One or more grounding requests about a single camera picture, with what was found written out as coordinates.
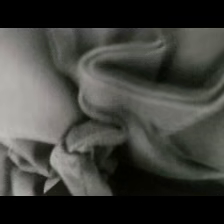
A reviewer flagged grey shirt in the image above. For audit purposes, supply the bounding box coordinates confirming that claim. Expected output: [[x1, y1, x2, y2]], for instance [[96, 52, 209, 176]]
[[0, 27, 224, 197]]

